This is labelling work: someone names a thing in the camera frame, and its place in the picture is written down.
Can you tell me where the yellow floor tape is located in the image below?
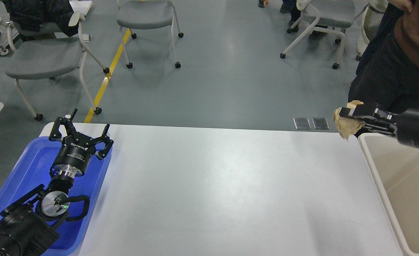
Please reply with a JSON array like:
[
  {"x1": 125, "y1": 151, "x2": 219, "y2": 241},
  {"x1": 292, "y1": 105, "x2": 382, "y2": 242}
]
[{"x1": 83, "y1": 29, "x2": 131, "y2": 123}]

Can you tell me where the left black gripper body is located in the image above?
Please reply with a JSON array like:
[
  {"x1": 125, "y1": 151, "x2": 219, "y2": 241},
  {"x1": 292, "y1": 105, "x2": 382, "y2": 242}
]
[{"x1": 50, "y1": 135, "x2": 95, "y2": 176}]

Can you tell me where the beige plastic bin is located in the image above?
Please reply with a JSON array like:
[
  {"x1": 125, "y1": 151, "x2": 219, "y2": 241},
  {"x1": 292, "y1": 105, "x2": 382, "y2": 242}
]
[{"x1": 359, "y1": 133, "x2": 419, "y2": 256}]

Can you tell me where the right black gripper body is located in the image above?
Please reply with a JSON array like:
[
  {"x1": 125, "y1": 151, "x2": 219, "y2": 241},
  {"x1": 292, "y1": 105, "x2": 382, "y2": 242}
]
[{"x1": 395, "y1": 109, "x2": 419, "y2": 149}]

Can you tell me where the person in brown sweater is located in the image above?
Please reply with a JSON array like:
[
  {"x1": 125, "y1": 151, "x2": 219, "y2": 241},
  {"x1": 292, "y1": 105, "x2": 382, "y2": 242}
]
[{"x1": 348, "y1": 0, "x2": 419, "y2": 113}]

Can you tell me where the black jacket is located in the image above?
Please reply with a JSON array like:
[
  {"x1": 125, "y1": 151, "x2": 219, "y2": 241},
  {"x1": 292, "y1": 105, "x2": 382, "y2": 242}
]
[{"x1": 3, "y1": 0, "x2": 78, "y2": 36}]

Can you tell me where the grey chair with jacket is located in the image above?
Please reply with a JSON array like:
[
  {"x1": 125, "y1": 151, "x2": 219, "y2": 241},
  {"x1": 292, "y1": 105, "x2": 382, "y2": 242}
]
[{"x1": 0, "y1": 11, "x2": 102, "y2": 121}]

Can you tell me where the blue plastic tray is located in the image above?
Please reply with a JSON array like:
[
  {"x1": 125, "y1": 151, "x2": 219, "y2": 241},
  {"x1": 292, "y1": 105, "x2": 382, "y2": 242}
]
[{"x1": 0, "y1": 137, "x2": 112, "y2": 256}]

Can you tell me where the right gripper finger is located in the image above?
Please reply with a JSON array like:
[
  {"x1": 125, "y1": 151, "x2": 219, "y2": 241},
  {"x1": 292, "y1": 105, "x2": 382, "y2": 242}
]
[{"x1": 339, "y1": 103, "x2": 398, "y2": 136}]

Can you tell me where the grey chair right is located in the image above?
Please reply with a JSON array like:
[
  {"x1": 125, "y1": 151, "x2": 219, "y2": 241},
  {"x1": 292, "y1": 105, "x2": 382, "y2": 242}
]
[{"x1": 280, "y1": 0, "x2": 364, "y2": 69}]

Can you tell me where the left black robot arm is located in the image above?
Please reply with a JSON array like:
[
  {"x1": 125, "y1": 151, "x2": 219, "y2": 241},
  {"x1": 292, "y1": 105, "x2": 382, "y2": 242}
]
[{"x1": 0, "y1": 110, "x2": 114, "y2": 256}]

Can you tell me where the grey chair middle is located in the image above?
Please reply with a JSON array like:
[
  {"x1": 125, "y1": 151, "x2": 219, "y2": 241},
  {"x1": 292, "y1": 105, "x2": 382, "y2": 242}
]
[{"x1": 117, "y1": 0, "x2": 184, "y2": 69}]

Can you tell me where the brown paper ball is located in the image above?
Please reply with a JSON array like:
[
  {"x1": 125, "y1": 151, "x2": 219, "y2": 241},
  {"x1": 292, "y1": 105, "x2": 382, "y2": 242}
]
[{"x1": 333, "y1": 107, "x2": 366, "y2": 140}]

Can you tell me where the metal floor socket plate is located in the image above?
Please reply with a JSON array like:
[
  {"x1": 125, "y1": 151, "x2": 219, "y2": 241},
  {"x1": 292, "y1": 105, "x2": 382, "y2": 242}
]
[{"x1": 312, "y1": 118, "x2": 330, "y2": 130}]

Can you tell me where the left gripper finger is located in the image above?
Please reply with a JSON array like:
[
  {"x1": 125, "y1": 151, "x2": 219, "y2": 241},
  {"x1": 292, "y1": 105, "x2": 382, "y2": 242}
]
[
  {"x1": 87, "y1": 124, "x2": 114, "y2": 160},
  {"x1": 48, "y1": 109, "x2": 78, "y2": 143}
]

